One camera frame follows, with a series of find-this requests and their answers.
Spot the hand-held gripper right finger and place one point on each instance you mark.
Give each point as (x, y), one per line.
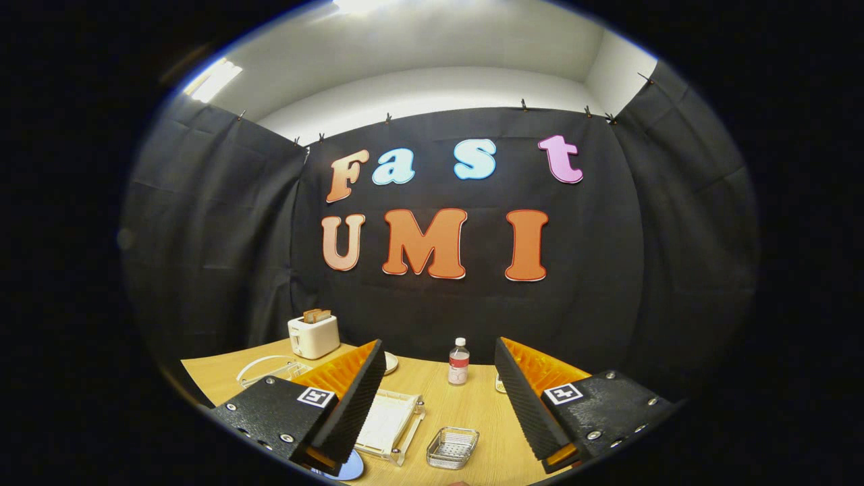
(526, 412)

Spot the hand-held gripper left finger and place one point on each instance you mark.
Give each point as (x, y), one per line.
(354, 405)

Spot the blue plate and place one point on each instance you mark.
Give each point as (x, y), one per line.
(352, 467)

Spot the beige plate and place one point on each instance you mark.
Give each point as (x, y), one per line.
(390, 363)

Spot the white divided snack tray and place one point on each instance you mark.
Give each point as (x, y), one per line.
(499, 385)

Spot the white toaster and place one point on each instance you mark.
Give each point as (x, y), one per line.
(314, 337)

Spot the clear bottle with red label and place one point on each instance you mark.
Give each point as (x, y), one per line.
(459, 368)

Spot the toast slices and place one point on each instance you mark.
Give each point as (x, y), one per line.
(316, 315)

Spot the row of small cloth clips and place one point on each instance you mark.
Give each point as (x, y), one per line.
(524, 105)

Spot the ceiling light panel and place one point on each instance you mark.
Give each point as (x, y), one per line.
(378, 6)
(212, 79)

